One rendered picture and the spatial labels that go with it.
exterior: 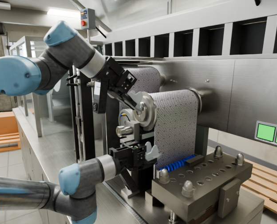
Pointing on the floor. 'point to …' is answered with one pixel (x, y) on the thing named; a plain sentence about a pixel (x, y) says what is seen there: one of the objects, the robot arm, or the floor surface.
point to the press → (1, 102)
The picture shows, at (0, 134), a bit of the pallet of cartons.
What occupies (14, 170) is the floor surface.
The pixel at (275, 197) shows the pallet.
